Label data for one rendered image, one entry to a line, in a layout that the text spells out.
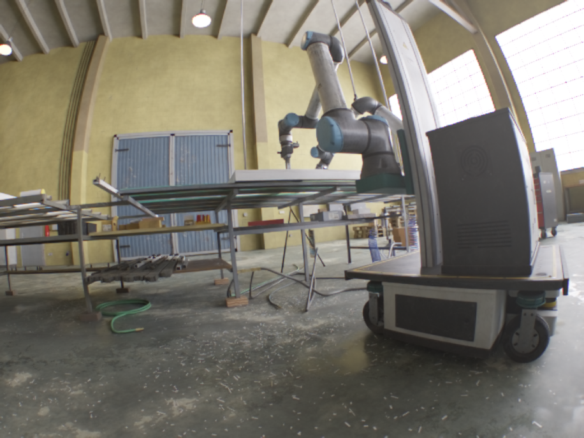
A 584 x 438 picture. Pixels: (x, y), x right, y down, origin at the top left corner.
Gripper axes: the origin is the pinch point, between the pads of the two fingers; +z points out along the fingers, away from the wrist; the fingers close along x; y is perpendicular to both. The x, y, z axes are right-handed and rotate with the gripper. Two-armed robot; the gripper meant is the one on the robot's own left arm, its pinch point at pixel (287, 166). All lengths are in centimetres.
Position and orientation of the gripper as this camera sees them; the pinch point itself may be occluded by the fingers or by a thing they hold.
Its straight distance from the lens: 175.3
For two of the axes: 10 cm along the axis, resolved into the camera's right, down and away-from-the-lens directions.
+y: -9.3, 0.7, -3.6
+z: 0.9, 9.9, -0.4
